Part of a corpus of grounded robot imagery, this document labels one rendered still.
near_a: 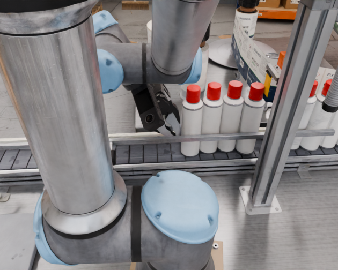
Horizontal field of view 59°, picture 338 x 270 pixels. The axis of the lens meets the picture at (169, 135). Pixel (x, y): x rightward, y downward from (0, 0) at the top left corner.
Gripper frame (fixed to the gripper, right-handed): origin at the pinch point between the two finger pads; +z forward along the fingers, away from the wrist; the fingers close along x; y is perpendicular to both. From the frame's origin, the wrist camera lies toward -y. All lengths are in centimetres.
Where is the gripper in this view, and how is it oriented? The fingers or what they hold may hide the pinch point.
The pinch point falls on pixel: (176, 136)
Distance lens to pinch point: 80.1
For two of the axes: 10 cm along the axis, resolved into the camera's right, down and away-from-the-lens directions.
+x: -8.7, 4.2, 2.7
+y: -0.7, -6.4, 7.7
